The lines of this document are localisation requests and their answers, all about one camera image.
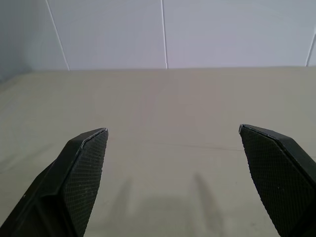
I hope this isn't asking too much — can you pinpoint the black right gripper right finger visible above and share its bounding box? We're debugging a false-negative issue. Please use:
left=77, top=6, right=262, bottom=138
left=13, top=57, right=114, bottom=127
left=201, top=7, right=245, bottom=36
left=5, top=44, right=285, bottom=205
left=238, top=123, right=316, bottom=237

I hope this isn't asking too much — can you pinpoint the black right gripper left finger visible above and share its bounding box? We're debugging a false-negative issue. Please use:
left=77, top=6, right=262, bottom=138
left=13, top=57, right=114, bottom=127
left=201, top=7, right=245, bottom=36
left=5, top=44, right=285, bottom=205
left=0, top=127, right=109, bottom=237

